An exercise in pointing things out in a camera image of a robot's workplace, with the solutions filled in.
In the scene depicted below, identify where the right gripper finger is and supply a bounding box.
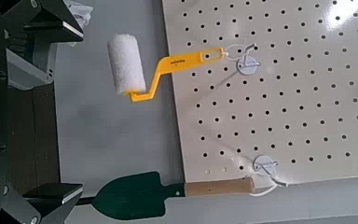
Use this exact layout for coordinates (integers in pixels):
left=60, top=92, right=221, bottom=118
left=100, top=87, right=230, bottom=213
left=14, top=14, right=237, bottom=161
left=0, top=182, right=84, bottom=224
left=0, top=0, right=85, bottom=48

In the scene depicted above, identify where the grey plastic crate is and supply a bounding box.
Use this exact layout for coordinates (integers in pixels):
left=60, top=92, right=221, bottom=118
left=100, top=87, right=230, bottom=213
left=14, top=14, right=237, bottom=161
left=6, top=41, right=59, bottom=91

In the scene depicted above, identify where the yellow paint roller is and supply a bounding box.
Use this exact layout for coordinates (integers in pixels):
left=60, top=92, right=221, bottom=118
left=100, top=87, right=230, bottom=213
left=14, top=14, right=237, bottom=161
left=106, top=33, right=227, bottom=104

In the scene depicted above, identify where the white trowel cord loop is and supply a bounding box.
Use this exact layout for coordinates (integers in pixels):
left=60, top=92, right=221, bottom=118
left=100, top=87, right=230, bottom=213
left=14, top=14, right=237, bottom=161
left=249, top=175, right=288, bottom=198

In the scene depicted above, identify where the white partition panel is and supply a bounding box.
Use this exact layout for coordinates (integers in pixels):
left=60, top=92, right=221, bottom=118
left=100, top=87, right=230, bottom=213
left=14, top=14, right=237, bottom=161
left=54, top=0, right=358, bottom=224

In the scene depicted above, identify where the beige perforated pegboard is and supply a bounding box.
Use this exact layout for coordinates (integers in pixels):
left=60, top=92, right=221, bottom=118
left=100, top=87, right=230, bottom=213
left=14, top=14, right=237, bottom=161
left=161, top=0, right=358, bottom=185

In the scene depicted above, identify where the green trowel wooden handle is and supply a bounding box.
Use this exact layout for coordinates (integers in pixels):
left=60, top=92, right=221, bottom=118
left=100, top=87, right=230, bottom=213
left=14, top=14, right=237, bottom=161
left=91, top=171, right=256, bottom=221

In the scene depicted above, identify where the white pegboard hook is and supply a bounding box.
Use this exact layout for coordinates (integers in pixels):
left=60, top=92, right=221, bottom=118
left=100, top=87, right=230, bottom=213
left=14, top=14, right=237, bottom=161
left=236, top=43, right=262, bottom=76
left=253, top=154, right=288, bottom=188

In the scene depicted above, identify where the white roller tie loop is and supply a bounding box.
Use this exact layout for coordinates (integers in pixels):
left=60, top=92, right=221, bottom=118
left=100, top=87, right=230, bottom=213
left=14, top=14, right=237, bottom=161
left=224, top=43, right=255, bottom=62

